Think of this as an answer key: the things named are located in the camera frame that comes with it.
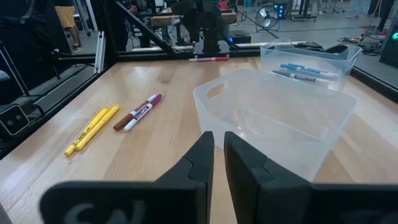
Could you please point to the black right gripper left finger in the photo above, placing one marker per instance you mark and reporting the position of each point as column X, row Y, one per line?
column 192, row 180

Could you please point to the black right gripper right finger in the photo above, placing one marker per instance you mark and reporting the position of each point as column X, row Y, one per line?
column 264, row 193

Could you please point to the navy cap Expo marker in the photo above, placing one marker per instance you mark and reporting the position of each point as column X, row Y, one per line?
column 301, row 77

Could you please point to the red Expo marker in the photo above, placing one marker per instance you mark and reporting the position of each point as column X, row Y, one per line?
column 214, row 58

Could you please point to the blue cap Expo marker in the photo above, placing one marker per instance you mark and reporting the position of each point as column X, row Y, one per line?
column 320, row 73

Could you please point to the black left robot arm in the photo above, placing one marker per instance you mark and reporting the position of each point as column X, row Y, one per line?
column 211, row 37

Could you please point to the frosted plastic bin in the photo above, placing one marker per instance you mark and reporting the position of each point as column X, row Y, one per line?
column 280, row 124

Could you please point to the maroon cap Expo marker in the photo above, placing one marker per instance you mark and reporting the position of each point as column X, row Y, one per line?
column 143, row 113

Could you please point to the brown cap Expo marker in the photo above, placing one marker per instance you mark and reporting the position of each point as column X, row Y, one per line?
column 124, row 121

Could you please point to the yellow slim highlighter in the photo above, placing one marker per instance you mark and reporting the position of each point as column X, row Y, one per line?
column 99, row 126
column 81, row 137

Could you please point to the clear plastic bin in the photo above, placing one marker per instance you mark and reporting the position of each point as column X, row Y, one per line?
column 342, row 59

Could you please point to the aluminium extrusion bar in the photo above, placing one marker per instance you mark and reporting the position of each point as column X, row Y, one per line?
column 100, row 53

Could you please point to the black floor fan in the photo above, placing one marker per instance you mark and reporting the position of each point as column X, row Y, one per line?
column 267, row 17

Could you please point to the small black lit box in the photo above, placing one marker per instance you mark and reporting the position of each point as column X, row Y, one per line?
column 280, row 11

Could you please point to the black box green lights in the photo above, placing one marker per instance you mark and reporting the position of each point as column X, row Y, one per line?
column 390, row 49

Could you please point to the person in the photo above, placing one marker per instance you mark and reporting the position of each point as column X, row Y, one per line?
column 66, row 15

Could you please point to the black table-level camera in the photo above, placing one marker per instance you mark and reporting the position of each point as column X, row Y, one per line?
column 14, row 119

